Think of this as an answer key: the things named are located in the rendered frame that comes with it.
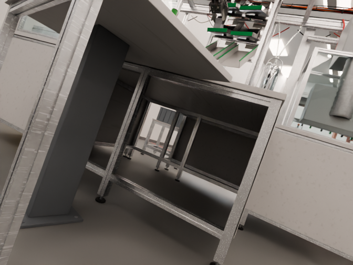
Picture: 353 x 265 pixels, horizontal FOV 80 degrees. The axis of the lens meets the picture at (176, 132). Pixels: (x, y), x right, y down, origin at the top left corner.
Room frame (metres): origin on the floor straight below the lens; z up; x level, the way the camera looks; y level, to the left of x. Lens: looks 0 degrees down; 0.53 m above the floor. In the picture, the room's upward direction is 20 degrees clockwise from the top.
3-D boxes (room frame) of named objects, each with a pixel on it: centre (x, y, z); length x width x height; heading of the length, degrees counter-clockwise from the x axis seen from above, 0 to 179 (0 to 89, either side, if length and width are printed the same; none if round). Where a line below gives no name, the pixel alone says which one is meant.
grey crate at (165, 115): (3.58, 0.04, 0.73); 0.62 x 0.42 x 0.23; 69
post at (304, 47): (2.17, -0.94, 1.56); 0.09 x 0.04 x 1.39; 69
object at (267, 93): (1.86, 0.04, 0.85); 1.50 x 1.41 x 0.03; 69
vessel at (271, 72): (1.98, -0.65, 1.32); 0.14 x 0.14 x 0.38
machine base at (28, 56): (2.26, 1.03, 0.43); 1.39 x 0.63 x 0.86; 159
